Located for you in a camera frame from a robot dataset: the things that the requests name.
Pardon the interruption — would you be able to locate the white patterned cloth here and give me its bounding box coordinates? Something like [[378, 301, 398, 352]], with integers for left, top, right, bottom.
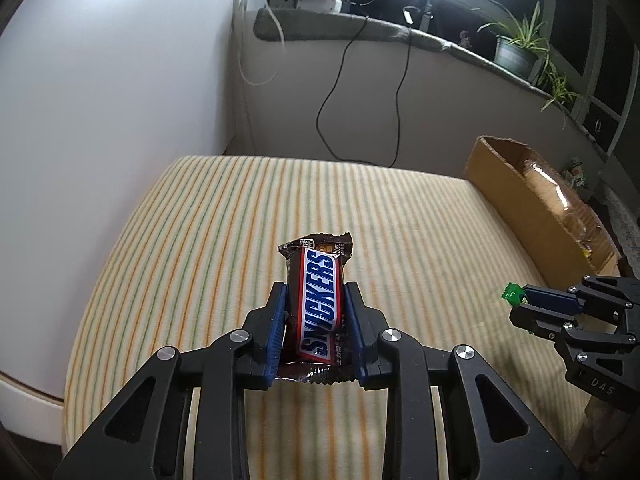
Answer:
[[600, 180, 640, 251]]

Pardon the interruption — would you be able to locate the grey stone windowsill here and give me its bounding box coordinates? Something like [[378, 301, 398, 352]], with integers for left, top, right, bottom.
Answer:
[[252, 7, 611, 161]]

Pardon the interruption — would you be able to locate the clear bread packet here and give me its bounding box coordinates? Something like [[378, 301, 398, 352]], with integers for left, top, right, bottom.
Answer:
[[520, 159, 601, 241]]

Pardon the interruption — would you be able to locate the white cable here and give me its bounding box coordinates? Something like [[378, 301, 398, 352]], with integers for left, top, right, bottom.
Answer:
[[238, 0, 287, 87]]

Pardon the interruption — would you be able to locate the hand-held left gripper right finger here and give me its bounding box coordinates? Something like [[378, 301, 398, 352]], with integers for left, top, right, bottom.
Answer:
[[344, 282, 581, 480]]

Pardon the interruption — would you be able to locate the cardboard box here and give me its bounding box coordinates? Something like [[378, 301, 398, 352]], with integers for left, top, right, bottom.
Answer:
[[464, 135, 622, 281]]

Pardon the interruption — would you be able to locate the green snack bag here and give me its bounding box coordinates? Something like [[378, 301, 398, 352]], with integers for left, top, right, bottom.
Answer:
[[567, 157, 596, 202]]

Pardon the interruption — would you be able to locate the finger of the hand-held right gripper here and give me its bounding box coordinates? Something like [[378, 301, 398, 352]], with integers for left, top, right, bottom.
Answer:
[[509, 304, 640, 348], [520, 275, 640, 317]]

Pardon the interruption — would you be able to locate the brown chocolate bar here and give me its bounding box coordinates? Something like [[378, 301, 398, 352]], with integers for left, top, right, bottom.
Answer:
[[277, 230, 355, 386]]

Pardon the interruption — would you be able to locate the potted spider plant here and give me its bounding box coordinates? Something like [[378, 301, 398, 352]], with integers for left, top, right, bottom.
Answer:
[[472, 1, 581, 128]]

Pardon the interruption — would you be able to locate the black cable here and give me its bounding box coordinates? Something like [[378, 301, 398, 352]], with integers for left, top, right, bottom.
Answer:
[[316, 16, 413, 167]]

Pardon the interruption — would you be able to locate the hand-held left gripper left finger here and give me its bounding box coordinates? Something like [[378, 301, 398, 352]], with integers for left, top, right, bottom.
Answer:
[[52, 282, 287, 480]]

